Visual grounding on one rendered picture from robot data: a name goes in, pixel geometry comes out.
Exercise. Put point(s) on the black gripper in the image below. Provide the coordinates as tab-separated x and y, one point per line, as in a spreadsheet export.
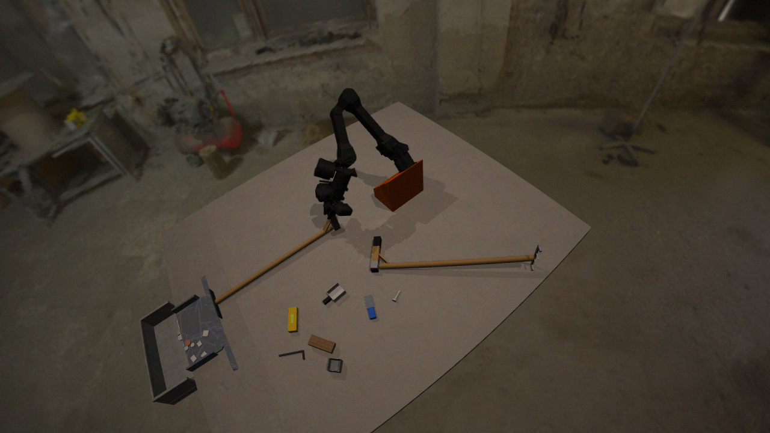
337	207

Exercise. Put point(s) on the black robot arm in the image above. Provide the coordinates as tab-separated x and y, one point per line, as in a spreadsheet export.
388	146

